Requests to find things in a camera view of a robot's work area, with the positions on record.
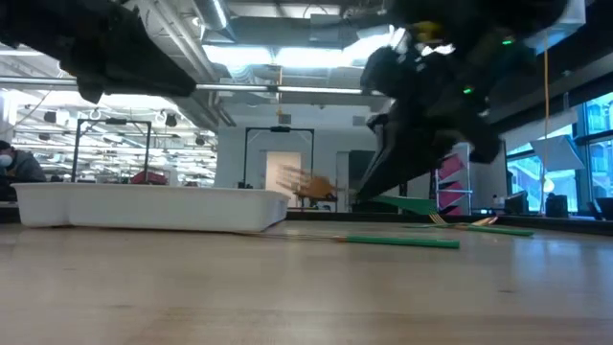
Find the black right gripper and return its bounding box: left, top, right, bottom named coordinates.
left=356, top=45, right=504, bottom=201

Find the grey panel board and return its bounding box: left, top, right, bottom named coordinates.
left=406, top=172, right=436, bottom=211

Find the red bag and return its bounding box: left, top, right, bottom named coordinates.
left=130, top=170, right=170, bottom=187

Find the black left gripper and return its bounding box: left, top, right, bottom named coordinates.
left=0, top=0, right=196, bottom=104

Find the rectangular silver duct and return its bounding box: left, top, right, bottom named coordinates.
left=526, top=0, right=586, bottom=54

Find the white paper sheet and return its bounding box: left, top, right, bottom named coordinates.
left=528, top=133, right=586, bottom=173

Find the metal shelf rack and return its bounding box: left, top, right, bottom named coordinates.
left=433, top=143, right=473, bottom=217

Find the white door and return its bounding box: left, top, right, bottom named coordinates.
left=264, top=150, right=303, bottom=208

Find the white cutlery tray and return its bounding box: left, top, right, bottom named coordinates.
left=10, top=181, right=291, bottom=235

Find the person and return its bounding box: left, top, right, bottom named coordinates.
left=0, top=139, right=48, bottom=186

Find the black box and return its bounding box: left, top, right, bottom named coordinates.
left=592, top=195, right=613, bottom=222
left=545, top=192, right=570, bottom=219
left=504, top=190, right=531, bottom=217

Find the black cabinet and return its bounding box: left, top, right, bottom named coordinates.
left=348, top=149, right=384, bottom=213

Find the long ceiling light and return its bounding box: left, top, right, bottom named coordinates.
left=193, top=81, right=370, bottom=97

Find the gold fork green handle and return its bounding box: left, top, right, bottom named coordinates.
left=427, top=211, right=528, bottom=236
left=276, top=164, right=438, bottom=217

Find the white board panel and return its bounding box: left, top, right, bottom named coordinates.
left=471, top=160, right=509, bottom=212

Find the round silver duct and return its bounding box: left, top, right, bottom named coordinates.
left=191, top=0, right=238, bottom=44

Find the yellow tape tag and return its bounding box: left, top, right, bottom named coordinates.
left=408, top=20, right=445, bottom=45

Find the gold knife green handle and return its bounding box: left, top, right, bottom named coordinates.
left=237, top=231, right=462, bottom=250

